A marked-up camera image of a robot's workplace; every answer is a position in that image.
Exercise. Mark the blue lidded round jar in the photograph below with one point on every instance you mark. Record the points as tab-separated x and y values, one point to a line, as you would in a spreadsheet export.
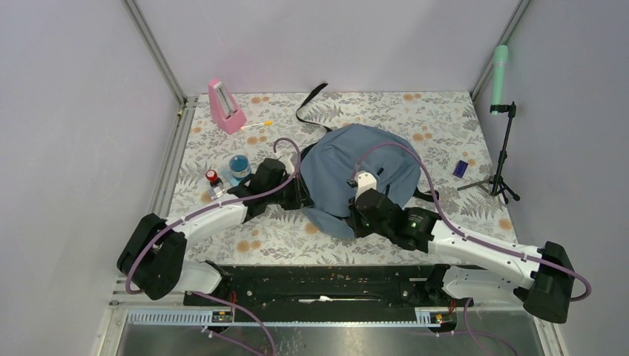
239	167

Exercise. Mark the small purple eraser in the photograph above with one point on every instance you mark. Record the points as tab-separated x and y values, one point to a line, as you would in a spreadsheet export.
460	169

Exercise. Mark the light blue glue stick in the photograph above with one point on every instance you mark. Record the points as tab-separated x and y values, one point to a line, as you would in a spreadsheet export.
227	177

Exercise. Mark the red capped small bottle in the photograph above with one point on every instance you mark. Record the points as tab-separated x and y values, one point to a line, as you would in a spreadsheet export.
216	189

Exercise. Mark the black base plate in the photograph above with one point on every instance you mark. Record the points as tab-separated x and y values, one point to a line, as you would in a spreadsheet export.
262	287

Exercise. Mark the floral table mat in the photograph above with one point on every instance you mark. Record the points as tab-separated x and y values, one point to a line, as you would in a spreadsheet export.
441	126

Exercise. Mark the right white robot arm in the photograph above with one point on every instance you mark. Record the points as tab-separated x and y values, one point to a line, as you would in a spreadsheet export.
539	279

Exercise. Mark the mint green microphone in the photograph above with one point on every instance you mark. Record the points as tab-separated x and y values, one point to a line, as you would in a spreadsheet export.
500	58

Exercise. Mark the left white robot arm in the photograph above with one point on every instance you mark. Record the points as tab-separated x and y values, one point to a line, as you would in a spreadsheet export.
153	259

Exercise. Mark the pink metronome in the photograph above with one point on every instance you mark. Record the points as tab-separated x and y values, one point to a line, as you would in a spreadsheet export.
225	112

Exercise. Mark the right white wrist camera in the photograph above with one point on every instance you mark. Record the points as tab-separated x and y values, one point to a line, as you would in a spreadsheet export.
362	182

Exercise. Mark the blue-grey student backpack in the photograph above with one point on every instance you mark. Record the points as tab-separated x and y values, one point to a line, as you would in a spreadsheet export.
327	165

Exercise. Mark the white orange pen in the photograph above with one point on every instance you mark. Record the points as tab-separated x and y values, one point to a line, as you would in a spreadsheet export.
256	125

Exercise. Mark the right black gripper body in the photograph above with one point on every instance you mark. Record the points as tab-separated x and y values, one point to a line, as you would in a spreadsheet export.
362	227

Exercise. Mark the black microphone tripod stand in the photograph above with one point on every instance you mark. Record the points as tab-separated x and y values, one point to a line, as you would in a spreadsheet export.
494	185

